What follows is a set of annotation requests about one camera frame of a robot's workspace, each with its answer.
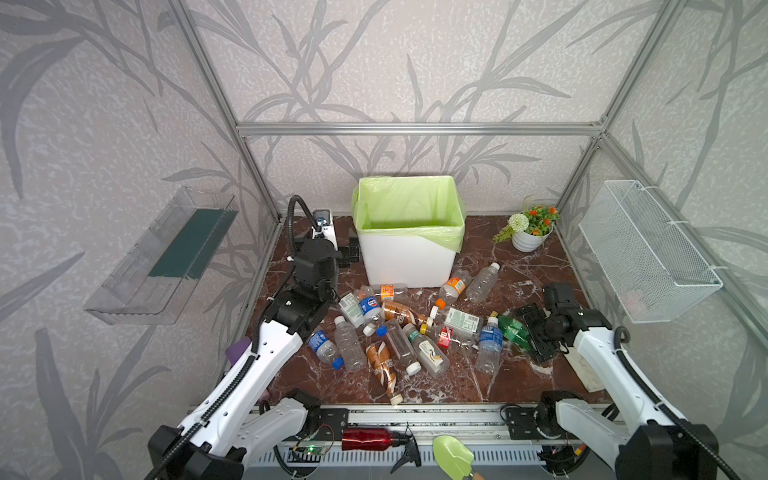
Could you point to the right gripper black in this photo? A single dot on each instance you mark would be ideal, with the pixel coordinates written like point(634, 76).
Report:
point(537, 327)

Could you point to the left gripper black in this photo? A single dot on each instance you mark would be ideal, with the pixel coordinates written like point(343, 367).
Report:
point(346, 252)

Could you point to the dark green bottle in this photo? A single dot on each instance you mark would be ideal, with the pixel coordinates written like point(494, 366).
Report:
point(514, 331)

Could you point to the bottle blue label white cap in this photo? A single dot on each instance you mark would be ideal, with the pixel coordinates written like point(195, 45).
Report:
point(490, 345)

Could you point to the bottle blue pepsi label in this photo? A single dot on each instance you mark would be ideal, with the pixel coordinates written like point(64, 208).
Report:
point(368, 304)

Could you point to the clear unlabelled bottle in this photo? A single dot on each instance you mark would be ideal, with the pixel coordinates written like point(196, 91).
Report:
point(483, 283)

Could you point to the clear bottle blue cap label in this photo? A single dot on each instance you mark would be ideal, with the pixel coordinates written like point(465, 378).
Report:
point(325, 350)

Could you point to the brown label crushed bottle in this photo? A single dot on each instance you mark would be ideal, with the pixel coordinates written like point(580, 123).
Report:
point(380, 359)

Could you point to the bottle orange label orange cap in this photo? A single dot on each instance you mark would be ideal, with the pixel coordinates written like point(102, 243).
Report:
point(450, 292)

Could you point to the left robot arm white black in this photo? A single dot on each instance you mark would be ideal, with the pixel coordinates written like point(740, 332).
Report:
point(214, 441)

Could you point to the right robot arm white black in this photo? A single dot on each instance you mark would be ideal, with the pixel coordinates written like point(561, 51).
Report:
point(641, 436)

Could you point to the white bin with green liner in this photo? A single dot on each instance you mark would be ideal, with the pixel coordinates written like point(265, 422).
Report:
point(410, 228)

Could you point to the white grey work glove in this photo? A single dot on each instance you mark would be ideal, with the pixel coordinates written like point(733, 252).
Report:
point(584, 372)

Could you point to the small bottle orange label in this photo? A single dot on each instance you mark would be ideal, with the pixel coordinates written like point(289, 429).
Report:
point(397, 292)

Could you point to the brown tea bottle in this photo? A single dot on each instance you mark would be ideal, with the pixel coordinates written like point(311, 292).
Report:
point(403, 314)

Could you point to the potted flower white pot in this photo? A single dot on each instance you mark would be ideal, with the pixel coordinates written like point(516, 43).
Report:
point(528, 229)

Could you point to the small bottle red label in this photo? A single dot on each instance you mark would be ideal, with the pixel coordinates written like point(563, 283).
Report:
point(447, 337)

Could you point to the clear square bottle white cap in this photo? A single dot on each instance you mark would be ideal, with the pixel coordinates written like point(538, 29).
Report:
point(394, 334)

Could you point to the purple pink brush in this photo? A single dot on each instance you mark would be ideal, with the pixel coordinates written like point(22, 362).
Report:
point(234, 352)

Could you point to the bottle white label green band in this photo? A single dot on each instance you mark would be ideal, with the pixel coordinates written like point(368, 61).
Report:
point(431, 358)

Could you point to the green plastic trowel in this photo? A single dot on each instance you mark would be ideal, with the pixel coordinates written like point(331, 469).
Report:
point(454, 458)

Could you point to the red spray bottle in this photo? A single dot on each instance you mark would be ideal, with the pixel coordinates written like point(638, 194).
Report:
point(371, 439)

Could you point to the green circuit board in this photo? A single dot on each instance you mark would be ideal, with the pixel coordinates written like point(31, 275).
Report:
point(309, 452)

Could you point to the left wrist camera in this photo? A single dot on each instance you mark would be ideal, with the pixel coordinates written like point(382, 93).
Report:
point(324, 226)

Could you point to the white wire mesh basket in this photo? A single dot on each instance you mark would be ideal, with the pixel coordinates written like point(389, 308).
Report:
point(654, 268)

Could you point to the clear acrylic wall shelf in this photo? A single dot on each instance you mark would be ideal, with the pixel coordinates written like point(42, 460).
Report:
point(158, 276)

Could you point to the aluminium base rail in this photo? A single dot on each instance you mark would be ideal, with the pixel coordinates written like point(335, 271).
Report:
point(494, 433)

